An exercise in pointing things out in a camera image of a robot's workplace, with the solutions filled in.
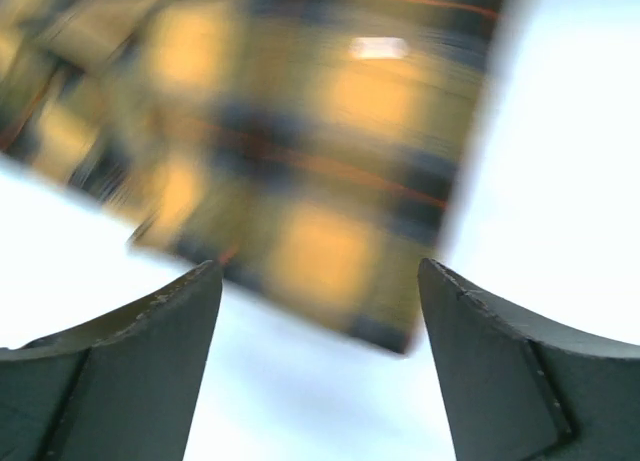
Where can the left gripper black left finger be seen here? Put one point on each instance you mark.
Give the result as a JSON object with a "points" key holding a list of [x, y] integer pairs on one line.
{"points": [[120, 387]]}

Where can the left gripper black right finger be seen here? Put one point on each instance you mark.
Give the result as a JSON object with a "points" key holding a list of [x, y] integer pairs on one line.
{"points": [[519, 386]]}

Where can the yellow plaid shirt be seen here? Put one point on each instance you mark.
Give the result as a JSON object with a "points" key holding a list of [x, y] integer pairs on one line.
{"points": [[309, 146]]}

